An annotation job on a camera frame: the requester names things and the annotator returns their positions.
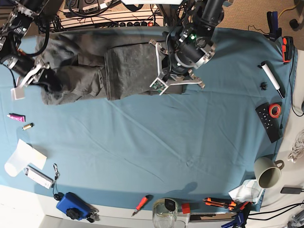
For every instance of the grey-green mug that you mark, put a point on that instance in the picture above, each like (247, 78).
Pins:
(268, 172)

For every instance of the pink tube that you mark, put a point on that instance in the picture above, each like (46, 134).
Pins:
(17, 117)

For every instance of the clear glass jar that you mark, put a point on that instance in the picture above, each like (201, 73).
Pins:
(164, 213)

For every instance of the black power strip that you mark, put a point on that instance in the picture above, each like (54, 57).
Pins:
(149, 23)

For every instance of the yellow lighter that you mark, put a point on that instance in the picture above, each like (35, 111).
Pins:
(28, 126)

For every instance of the red tape roll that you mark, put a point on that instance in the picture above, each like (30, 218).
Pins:
(275, 110)

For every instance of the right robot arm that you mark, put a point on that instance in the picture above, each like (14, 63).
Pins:
(14, 29)

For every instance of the blue black bar clamp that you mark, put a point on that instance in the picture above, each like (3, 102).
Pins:
(274, 30)

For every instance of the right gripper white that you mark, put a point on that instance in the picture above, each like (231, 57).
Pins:
(40, 73)

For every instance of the grey T-shirt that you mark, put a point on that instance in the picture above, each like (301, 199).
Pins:
(98, 66)

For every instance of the orange black utility knife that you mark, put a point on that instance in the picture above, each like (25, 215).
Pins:
(221, 203)

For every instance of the red cube block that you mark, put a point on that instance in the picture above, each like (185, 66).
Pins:
(185, 208)

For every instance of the red handled screwdriver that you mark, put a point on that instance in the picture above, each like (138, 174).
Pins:
(143, 201)

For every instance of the blue box with knob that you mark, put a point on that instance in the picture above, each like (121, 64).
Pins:
(73, 207)

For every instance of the black power adapter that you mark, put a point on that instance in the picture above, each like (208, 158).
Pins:
(291, 190)

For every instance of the white paper sheet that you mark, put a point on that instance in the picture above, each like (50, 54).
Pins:
(23, 155)

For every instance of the white rectangular device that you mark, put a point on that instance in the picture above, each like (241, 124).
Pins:
(38, 177)

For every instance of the small black clip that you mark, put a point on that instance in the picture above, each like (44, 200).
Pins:
(263, 86)

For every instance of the white marker pen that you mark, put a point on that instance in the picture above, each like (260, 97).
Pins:
(272, 78)

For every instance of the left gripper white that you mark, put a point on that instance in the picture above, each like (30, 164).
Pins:
(166, 77)

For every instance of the black remote control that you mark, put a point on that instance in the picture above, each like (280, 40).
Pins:
(269, 123)

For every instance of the orange black clamp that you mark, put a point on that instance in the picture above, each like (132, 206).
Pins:
(287, 49)

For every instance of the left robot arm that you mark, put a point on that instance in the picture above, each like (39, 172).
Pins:
(188, 46)

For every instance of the clear plastic bag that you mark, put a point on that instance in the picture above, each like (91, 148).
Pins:
(249, 191)

